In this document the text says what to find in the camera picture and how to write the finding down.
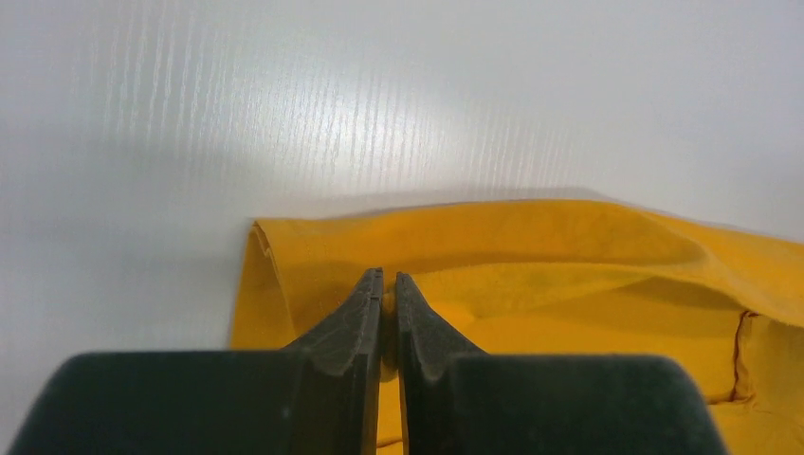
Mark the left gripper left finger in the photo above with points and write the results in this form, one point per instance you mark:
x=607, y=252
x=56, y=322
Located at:
x=316, y=395

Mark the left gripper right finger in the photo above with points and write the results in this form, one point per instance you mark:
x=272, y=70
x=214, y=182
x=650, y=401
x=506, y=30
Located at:
x=458, y=399

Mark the yellow t shirt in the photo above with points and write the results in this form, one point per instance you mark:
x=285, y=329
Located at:
x=562, y=277

